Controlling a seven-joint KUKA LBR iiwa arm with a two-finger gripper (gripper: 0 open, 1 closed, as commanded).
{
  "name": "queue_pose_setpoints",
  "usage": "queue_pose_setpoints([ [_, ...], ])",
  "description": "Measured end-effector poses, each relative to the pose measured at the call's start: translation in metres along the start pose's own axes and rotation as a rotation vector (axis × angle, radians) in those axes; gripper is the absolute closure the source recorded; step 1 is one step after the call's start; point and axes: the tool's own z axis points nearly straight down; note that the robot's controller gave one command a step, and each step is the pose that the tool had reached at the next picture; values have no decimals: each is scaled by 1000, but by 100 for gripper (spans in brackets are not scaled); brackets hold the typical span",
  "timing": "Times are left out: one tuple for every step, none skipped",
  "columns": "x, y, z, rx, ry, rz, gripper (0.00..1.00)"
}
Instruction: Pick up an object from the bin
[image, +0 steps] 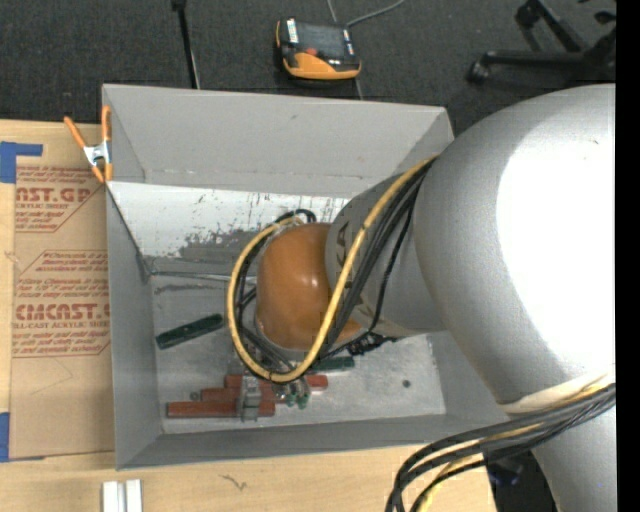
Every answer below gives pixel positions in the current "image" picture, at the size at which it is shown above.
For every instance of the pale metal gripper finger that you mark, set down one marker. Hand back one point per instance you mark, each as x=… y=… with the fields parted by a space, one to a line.
x=256 y=404
x=245 y=406

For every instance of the red-brown flat block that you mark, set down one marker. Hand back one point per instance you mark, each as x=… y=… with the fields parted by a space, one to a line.
x=205 y=409
x=317 y=382
x=220 y=395

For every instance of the dark green flat block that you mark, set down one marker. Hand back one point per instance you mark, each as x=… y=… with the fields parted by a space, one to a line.
x=190 y=331
x=338 y=363

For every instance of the brown cardboard board red print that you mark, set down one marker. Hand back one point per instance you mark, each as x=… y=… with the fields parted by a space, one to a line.
x=55 y=280

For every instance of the grey metal bin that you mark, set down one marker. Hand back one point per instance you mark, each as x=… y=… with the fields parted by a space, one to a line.
x=280 y=135

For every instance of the black cylinder on white bracket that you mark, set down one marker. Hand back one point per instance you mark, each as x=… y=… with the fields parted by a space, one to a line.
x=364 y=344

